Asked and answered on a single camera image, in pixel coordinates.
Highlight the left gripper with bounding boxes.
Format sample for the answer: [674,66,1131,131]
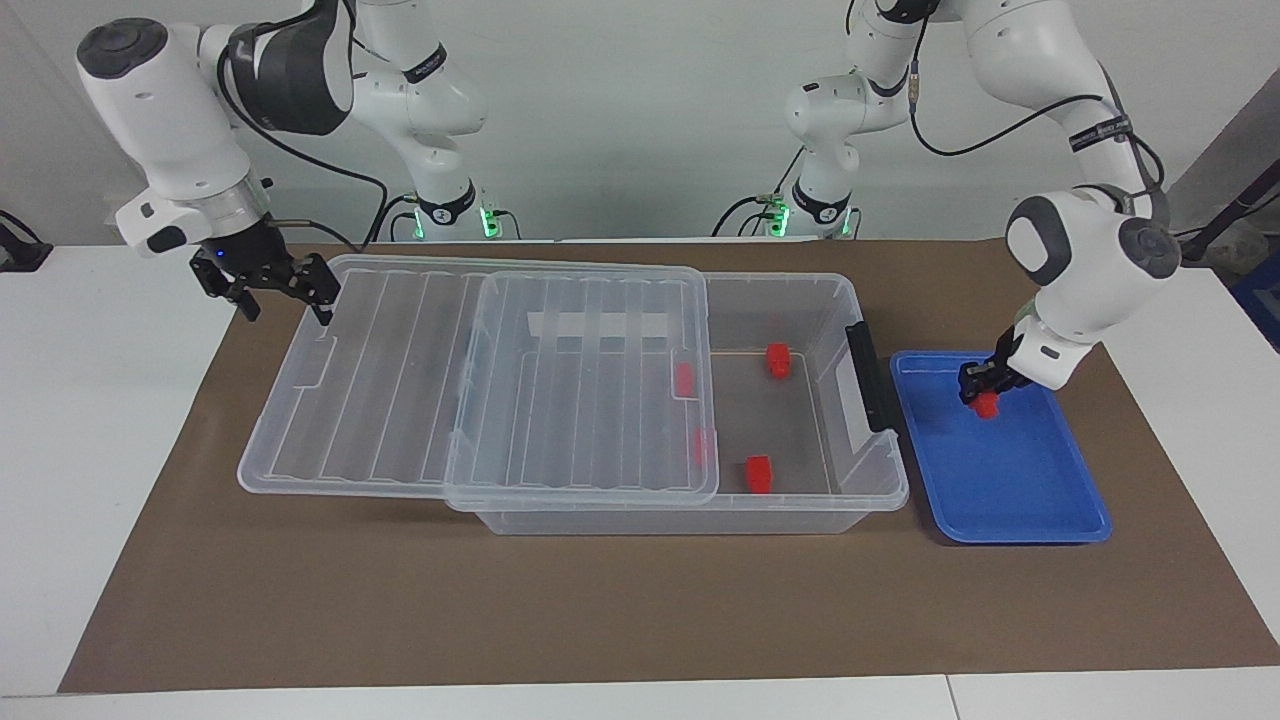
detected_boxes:
[958,329,1032,405]

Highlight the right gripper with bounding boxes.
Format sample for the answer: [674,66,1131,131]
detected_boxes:
[189,221,343,329]

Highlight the black box latch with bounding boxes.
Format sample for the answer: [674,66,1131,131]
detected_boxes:
[846,321,902,434]

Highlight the clear plastic storage box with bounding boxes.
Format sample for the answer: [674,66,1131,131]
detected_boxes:
[445,270,911,537]

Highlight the blue plastic tray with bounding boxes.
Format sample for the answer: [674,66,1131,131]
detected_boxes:
[888,348,1115,546]

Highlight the clear plastic lid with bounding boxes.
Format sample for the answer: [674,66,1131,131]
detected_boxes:
[237,253,722,508]

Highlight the black stand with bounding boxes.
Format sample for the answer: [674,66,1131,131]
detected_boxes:
[1174,163,1280,264]
[0,209,54,274]

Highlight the black cable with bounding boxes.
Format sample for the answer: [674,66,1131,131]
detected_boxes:
[904,18,1172,201]
[711,147,808,239]
[214,40,392,252]

